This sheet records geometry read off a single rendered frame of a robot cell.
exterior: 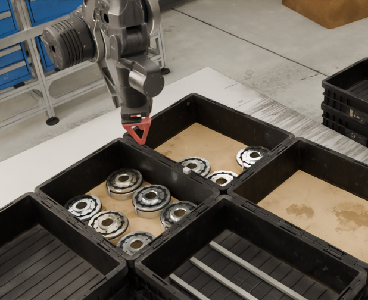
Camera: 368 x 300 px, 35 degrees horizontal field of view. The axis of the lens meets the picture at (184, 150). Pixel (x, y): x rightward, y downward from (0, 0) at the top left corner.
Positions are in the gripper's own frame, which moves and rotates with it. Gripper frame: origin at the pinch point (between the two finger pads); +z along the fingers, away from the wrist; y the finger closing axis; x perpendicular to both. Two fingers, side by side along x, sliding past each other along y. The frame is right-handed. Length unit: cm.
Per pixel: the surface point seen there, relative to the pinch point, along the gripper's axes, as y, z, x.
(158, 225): -7.4, 23.6, -0.6
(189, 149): 24.6, 23.4, -8.7
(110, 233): -12.2, 20.5, 10.6
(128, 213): -1.8, 23.4, 7.4
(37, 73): 177, 69, 84
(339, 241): -17, 25, -44
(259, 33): 276, 105, -48
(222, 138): 29.1, 23.6, -18.6
